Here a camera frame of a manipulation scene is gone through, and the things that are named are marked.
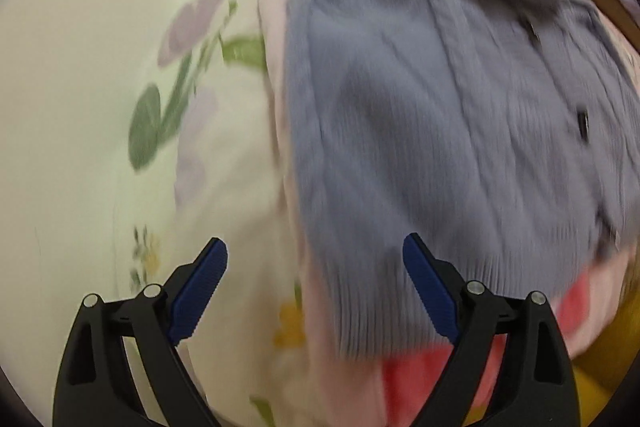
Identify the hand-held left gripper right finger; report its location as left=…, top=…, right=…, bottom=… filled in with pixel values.
left=402, top=233, right=581, bottom=427

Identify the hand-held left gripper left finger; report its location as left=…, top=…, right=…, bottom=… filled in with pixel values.
left=52, top=238, right=229, bottom=427

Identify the purple knit hooded cardigan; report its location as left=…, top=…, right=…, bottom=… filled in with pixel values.
left=282, top=0, right=640, bottom=360

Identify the white floral bedsheet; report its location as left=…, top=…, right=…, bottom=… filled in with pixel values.
left=112, top=0, right=321, bottom=427

